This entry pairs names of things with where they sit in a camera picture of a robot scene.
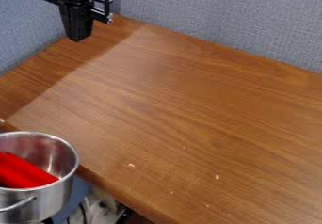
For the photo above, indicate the red object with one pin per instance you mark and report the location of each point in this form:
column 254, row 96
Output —
column 21, row 174

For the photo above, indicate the metal pot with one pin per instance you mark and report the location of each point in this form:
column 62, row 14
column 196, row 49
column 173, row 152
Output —
column 30, row 205

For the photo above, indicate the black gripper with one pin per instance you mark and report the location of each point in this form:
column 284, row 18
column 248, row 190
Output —
column 91, row 9

